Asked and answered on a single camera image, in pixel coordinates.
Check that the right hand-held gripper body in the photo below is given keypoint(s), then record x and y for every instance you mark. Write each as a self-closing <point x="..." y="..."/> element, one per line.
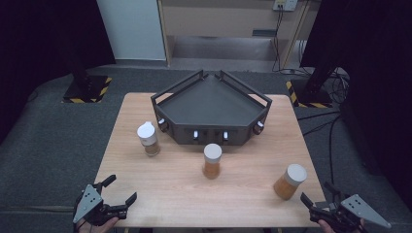
<point x="354" y="210"/>

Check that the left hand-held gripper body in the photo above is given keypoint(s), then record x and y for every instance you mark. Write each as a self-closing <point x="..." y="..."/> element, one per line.
<point x="89" y="200"/>

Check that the white-capped spice jar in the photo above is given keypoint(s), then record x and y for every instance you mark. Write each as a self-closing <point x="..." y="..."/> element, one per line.
<point x="290" y="183"/>

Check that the dark grey corner rack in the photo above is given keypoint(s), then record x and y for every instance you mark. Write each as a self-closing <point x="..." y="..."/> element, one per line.
<point x="210" y="103"/>

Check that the person's left hand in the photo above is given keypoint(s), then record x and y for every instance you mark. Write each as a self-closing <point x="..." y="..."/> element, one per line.
<point x="97" y="228"/>

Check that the person's right hand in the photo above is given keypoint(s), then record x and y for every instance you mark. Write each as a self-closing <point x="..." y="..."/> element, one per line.
<point x="327" y="226"/>

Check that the black stand with striped base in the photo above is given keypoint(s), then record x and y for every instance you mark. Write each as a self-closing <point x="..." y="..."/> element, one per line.
<point x="311" y="95"/>
<point x="87" y="90"/>

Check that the black curtain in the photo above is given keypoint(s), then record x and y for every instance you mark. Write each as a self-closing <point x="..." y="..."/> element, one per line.
<point x="39" y="48"/>
<point x="375" y="64"/>

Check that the white panel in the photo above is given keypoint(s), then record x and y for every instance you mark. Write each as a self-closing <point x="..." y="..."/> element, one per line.
<point x="132" y="29"/>

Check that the wooden shelf unit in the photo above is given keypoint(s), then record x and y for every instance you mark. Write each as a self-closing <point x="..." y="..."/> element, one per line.
<point x="223" y="22"/>

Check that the white wall socket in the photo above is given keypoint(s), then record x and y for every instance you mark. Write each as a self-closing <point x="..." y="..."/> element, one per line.
<point x="285" y="4"/>

